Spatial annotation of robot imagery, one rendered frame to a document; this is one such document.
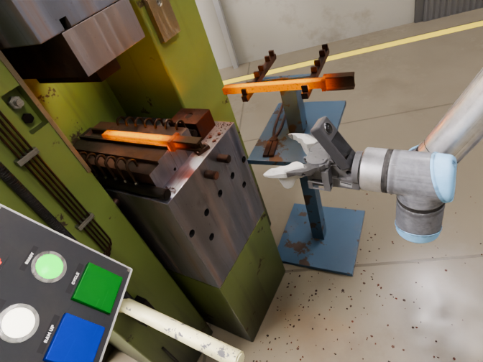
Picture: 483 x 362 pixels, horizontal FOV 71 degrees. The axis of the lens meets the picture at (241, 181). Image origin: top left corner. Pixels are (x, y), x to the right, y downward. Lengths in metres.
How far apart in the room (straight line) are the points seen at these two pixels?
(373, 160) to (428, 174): 0.10
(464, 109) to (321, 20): 3.18
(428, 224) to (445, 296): 0.96
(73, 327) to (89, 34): 0.58
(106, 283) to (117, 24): 0.57
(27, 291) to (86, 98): 0.87
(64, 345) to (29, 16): 0.58
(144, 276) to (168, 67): 0.70
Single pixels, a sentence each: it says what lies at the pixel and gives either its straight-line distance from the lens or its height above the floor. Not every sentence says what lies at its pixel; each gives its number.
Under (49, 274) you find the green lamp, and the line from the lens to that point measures 0.69.
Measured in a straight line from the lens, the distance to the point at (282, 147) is 1.30.
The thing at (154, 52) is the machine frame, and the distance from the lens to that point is 1.18.
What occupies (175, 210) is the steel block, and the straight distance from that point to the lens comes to 0.95.
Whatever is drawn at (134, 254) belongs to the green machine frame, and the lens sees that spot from 1.17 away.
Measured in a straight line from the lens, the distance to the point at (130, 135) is 1.11.
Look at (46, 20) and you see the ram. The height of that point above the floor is 1.39.
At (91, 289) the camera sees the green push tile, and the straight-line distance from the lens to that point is 0.70.
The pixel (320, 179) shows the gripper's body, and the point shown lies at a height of 0.95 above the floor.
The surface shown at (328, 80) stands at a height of 0.98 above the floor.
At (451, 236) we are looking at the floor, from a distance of 1.90.
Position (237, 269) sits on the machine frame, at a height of 0.43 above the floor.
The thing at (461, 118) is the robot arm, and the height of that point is 1.04.
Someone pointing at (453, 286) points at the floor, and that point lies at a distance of 1.75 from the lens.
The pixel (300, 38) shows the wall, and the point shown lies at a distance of 3.91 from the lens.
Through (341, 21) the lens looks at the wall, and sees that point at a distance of 3.91.
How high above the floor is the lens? 1.48
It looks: 40 degrees down
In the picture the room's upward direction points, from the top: 21 degrees counter-clockwise
